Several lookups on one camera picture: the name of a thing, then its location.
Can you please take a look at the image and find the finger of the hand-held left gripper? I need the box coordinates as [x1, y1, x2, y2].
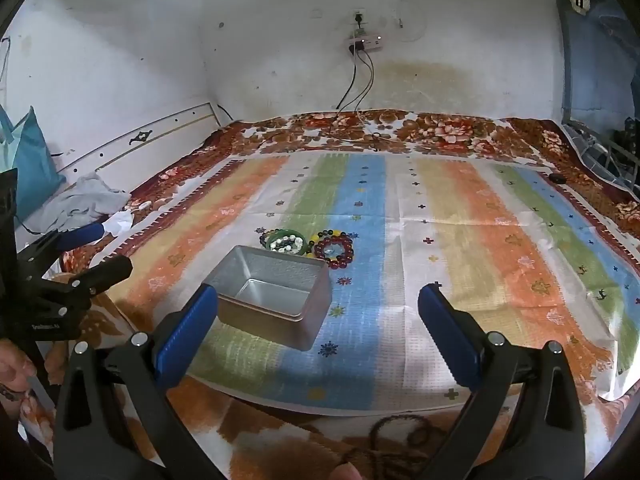
[17, 223, 106, 271]
[44, 256, 134, 297]

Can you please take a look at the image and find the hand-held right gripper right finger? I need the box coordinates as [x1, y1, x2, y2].
[417, 282, 587, 480]

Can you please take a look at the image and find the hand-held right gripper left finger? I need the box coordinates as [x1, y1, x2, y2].
[52, 284, 236, 480]

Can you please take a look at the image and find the silver metal tin box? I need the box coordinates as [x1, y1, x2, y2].
[202, 245, 332, 352]

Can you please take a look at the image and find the green bangle bracelet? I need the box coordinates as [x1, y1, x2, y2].
[266, 230, 307, 256]

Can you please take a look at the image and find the red bead bracelet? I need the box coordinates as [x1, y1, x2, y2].
[313, 240, 355, 272]

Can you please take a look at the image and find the multicolour bead bracelet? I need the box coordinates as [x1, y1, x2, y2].
[307, 230, 353, 251]

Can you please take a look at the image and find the person's left hand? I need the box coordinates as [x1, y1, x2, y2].
[0, 338, 39, 403]

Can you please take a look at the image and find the grey crumpled cloth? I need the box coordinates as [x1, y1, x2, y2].
[27, 172, 131, 233]

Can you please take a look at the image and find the white crumpled tissue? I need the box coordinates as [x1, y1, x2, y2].
[102, 210, 136, 236]

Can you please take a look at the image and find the teal pillow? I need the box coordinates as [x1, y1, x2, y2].
[0, 105, 66, 221]

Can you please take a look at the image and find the striped colourful mat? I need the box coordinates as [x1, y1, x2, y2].
[107, 152, 640, 416]

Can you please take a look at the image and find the white headboard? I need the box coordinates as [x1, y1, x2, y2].
[47, 101, 223, 181]

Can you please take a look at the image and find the brown floral blanket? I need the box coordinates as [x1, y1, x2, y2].
[20, 107, 640, 480]

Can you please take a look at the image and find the white power strip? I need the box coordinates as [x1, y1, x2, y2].
[348, 32, 386, 54]

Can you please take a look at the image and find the dark yarn cord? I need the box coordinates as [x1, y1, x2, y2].
[340, 412, 451, 466]

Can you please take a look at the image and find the wire rack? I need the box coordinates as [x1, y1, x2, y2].
[562, 120, 640, 196]

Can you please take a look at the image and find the black power cable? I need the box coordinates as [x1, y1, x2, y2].
[334, 50, 362, 112]

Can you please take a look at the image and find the thin charging cable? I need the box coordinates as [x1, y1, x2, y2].
[320, 52, 396, 153]

